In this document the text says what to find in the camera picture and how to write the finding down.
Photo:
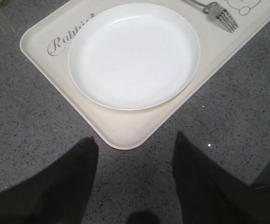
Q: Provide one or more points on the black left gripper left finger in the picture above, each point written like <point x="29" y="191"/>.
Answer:
<point x="58" y="194"/>

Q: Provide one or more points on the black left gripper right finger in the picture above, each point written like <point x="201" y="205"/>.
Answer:
<point x="210" y="195"/>

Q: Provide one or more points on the white round plate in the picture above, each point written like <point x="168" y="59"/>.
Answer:
<point x="134" y="56"/>

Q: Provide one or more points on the silver metal fork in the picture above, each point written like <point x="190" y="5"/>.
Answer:
<point x="216" y="12"/>

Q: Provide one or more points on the cream rabbit serving tray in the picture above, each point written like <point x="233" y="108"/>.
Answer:
<point x="46" y="45"/>

